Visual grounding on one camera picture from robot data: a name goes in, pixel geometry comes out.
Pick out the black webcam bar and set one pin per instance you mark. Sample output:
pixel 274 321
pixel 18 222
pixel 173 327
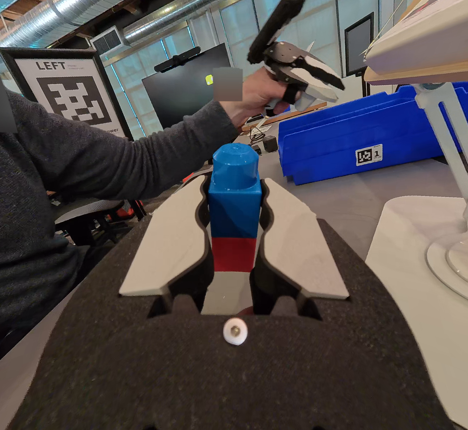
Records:
pixel 177 60

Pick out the grey desk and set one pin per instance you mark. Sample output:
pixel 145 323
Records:
pixel 329 199

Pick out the orange traffic cone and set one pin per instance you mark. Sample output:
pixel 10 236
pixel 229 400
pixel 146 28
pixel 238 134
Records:
pixel 126 212

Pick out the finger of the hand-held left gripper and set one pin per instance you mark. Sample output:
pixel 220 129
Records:
pixel 318 70
pixel 320 93

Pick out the small black cube device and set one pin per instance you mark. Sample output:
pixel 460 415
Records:
pixel 271 144

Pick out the person's left forearm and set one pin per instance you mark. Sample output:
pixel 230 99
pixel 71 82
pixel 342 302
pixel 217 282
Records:
pixel 128 159

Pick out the dark screen on floor stand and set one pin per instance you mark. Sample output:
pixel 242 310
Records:
pixel 360 46

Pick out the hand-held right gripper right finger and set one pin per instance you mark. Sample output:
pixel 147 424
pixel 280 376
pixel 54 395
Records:
pixel 301 251

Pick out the blue building block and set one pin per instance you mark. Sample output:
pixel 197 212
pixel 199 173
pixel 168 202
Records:
pixel 236 203

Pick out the white base board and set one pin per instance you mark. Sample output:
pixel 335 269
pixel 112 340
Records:
pixel 395 273

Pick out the red building block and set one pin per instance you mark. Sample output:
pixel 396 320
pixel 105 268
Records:
pixel 234 254

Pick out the black office chair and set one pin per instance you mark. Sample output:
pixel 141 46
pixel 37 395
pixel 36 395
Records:
pixel 84 210

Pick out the black monitor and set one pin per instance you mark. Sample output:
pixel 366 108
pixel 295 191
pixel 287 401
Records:
pixel 175 101

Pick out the ceiling air vent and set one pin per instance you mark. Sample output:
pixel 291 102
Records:
pixel 106 41

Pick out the blue tagged plastic bin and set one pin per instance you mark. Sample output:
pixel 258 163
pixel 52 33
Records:
pixel 329 137

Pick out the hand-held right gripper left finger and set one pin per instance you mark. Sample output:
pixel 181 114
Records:
pixel 168 251

